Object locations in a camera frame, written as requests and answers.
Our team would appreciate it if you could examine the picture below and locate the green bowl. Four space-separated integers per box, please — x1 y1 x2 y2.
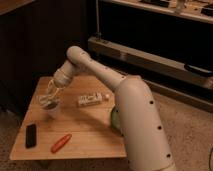
110 107 121 131

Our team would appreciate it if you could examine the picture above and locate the dark cabinet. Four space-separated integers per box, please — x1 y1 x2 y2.
0 0 87 115

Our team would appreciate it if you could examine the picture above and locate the wooden table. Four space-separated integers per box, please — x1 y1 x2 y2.
10 76 126 160

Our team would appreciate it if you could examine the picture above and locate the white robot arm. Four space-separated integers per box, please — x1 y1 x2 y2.
39 46 177 171

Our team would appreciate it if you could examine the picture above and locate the black rectangular remote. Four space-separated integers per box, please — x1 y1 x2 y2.
25 124 37 148

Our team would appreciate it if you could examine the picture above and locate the orange carrot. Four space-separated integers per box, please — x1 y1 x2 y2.
50 134 72 153

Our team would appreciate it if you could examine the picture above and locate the wooden shelf unit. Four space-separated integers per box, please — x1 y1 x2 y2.
87 0 213 112

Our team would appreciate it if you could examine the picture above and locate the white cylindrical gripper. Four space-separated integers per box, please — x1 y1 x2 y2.
37 60 78 106

